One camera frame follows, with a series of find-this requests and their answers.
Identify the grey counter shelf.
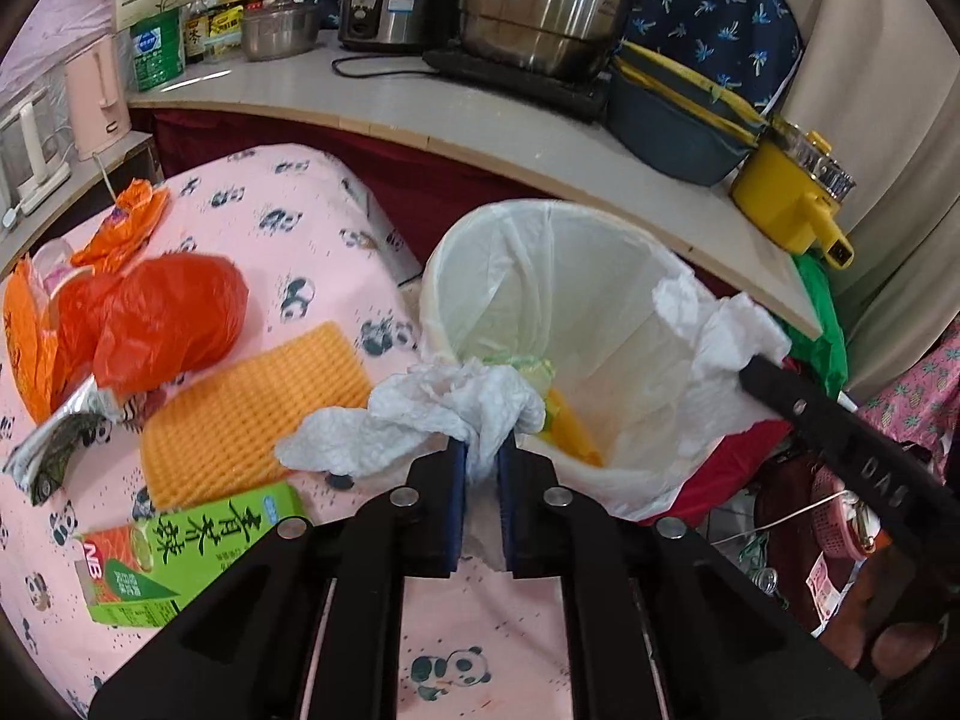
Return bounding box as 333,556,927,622
124,28,824,340

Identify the dark red cloth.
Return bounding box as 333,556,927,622
148,108,740,299

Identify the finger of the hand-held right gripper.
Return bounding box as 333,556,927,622
739,355,960,548

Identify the red plastic bag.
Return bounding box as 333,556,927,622
55,255,251,398

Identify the yellow label jar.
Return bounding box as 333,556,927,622
205,5,245,62

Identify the dark blue plastic basin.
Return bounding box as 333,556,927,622
604,40,770,188

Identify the low wooden side shelf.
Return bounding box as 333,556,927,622
0,130,156,280

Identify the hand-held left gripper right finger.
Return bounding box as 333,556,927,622
495,439,882,720

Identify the blue leaf print curtain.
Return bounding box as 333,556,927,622
279,0,809,130

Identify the black power cable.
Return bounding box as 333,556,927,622
330,51,452,81

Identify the pink plastic basket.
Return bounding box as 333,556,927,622
812,463,887,562

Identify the pink pineapple print cloth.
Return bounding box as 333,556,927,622
855,328,960,482

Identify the large steel steamer pot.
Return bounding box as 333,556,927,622
456,0,680,81

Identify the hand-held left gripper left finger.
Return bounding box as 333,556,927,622
88,441,470,720

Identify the small steel pot with lid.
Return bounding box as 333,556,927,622
241,0,323,62

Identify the green plastic bag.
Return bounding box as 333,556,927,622
780,253,850,400

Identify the glass kettle with white base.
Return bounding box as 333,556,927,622
0,85,74,216

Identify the silver foil wrapper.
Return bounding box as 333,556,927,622
3,381,145,505

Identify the trash bin with white bag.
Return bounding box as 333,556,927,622
418,199,762,524

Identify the black induction cooker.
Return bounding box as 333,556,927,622
422,45,614,123

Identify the dark sauce bottle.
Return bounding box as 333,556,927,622
183,2,208,65

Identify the yellow sponge cloth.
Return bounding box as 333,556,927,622
140,320,373,511

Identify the orange crinkled snack wrapper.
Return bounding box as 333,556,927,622
70,178,173,272

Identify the yellow wrapper in bin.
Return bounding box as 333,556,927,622
541,385,606,467

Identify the green tissue pack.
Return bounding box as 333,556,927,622
130,10,188,93

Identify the green printed carton box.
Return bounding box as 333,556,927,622
73,481,305,628

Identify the orange plastic bag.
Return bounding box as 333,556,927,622
2,255,70,426

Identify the pink panda print tablecloth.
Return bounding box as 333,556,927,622
0,142,575,720

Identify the white paper tissue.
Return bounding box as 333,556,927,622
276,358,547,571

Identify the steel rice cooker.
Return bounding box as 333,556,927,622
337,0,467,55

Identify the pink electric kettle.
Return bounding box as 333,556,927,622
63,33,134,163

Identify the beige curtain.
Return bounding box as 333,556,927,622
780,0,960,407

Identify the pink dotted wall cloth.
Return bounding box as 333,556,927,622
0,0,290,95

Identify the yellow electric pot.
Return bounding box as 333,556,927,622
730,115,857,271

